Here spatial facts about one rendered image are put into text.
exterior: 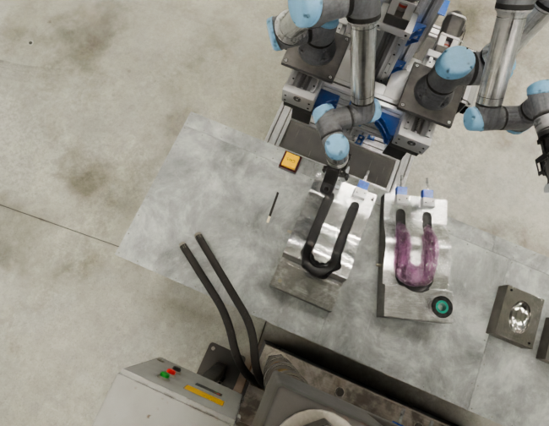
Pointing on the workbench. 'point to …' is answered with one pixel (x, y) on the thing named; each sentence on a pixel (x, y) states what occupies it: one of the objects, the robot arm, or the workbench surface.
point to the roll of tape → (442, 305)
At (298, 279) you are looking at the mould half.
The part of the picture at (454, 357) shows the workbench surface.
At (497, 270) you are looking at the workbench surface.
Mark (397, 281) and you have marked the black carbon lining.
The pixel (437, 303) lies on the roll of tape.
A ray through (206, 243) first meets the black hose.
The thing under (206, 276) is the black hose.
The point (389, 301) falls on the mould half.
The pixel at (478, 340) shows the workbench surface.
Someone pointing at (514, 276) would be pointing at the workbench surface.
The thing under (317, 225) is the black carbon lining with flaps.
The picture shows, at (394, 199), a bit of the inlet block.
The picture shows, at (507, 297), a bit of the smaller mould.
